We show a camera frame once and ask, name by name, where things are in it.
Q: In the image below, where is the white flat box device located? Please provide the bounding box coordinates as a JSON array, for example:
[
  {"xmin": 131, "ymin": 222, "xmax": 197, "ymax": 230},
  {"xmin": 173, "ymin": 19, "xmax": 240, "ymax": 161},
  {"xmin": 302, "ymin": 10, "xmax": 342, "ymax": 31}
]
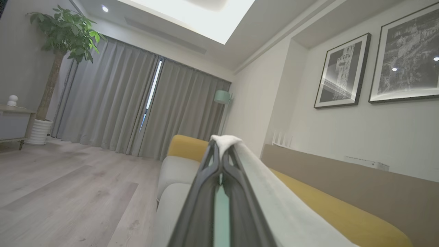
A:
[{"xmin": 344, "ymin": 156, "xmax": 390, "ymax": 172}]

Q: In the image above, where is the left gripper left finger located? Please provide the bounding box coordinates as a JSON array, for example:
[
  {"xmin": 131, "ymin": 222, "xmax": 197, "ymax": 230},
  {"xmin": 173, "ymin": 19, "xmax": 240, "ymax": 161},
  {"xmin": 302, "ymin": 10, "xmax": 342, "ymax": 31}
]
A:
[{"xmin": 167, "ymin": 140, "xmax": 222, "ymax": 247}]

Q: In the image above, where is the white ribbed plant pot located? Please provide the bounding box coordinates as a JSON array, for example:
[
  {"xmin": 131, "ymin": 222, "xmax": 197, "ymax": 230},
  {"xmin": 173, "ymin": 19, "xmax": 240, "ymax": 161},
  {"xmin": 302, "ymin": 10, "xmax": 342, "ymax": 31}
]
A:
[{"xmin": 25, "ymin": 118, "xmax": 54, "ymax": 146}]

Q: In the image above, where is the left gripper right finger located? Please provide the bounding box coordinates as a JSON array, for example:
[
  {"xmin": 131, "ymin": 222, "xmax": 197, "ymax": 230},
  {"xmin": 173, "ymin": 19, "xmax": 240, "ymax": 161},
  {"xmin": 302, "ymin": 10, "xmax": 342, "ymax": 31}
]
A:
[{"xmin": 222, "ymin": 145, "xmax": 278, "ymax": 247}]

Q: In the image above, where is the white slatted rack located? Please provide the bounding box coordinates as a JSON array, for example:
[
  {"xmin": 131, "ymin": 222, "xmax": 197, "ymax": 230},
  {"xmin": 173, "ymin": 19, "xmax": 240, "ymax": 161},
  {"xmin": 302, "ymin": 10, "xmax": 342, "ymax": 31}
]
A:
[{"xmin": 272, "ymin": 130, "xmax": 293, "ymax": 148}]

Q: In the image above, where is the grey sofa seat cushion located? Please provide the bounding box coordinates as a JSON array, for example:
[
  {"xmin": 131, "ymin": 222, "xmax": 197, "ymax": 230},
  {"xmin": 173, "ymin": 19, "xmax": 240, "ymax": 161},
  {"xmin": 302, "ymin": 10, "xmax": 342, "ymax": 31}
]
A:
[
  {"xmin": 154, "ymin": 183, "xmax": 194, "ymax": 247},
  {"xmin": 157, "ymin": 156, "xmax": 203, "ymax": 201}
]

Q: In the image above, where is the green leafy indoor tree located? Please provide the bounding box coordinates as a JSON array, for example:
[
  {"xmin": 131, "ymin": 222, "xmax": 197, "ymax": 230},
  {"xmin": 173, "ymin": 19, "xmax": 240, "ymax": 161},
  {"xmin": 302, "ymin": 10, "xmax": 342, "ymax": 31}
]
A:
[{"xmin": 27, "ymin": 5, "xmax": 105, "ymax": 121}]

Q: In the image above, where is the black-framed city photograph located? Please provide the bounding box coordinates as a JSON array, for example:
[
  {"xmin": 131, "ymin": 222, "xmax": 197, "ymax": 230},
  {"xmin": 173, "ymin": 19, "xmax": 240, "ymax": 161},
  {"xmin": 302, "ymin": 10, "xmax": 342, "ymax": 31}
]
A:
[{"xmin": 368, "ymin": 2, "xmax": 439, "ymax": 104}]

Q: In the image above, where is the grey and yellow sofa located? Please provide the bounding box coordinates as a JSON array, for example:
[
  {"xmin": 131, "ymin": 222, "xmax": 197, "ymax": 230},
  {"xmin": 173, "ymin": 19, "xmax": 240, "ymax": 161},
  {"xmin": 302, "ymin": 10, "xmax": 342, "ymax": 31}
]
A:
[{"xmin": 261, "ymin": 144, "xmax": 439, "ymax": 247}]

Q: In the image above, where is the mint shade floor lamp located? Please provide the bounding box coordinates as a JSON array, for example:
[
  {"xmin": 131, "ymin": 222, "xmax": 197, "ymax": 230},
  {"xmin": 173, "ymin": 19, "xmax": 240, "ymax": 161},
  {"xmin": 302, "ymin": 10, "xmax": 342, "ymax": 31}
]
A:
[{"xmin": 214, "ymin": 90, "xmax": 234, "ymax": 136}]

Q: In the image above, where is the yellow sofa back cushion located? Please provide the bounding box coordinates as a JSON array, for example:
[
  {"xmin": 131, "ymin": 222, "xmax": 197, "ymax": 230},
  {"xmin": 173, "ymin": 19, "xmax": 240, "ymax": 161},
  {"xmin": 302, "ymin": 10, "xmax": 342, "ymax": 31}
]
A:
[
  {"xmin": 270, "ymin": 168, "xmax": 414, "ymax": 247},
  {"xmin": 167, "ymin": 134, "xmax": 210, "ymax": 164}
]

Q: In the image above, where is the grey wooden side cabinet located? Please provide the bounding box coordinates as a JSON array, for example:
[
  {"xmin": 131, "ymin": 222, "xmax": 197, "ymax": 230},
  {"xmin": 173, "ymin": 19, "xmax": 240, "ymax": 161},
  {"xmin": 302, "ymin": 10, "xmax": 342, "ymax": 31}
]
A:
[{"xmin": 0, "ymin": 104, "xmax": 37, "ymax": 151}]

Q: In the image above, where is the red and white basketball jersey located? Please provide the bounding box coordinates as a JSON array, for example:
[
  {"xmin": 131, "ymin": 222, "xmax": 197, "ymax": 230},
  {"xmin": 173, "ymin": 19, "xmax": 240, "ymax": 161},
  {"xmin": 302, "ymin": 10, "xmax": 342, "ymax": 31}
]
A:
[{"xmin": 210, "ymin": 134, "xmax": 360, "ymax": 247}]

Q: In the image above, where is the black-framed tower photograph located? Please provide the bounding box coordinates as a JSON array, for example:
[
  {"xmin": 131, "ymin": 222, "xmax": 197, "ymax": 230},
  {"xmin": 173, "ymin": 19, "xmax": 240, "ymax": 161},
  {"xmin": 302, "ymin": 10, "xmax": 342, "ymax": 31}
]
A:
[{"xmin": 313, "ymin": 33, "xmax": 372, "ymax": 109}]

